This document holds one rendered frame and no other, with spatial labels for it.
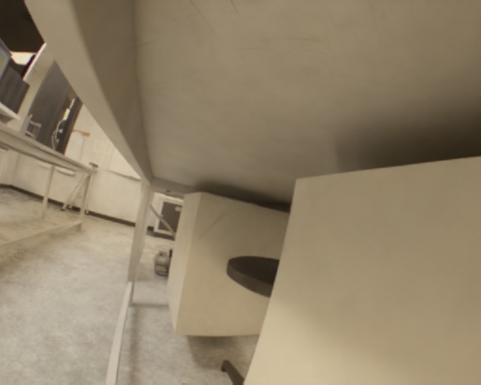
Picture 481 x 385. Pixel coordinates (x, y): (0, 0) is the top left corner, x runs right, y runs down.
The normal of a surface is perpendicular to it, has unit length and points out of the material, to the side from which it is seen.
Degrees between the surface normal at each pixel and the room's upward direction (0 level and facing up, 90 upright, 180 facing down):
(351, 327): 90
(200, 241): 90
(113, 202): 90
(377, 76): 180
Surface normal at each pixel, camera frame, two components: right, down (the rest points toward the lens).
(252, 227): 0.38, -0.03
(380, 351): -0.90, -0.24
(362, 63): -0.21, 0.97
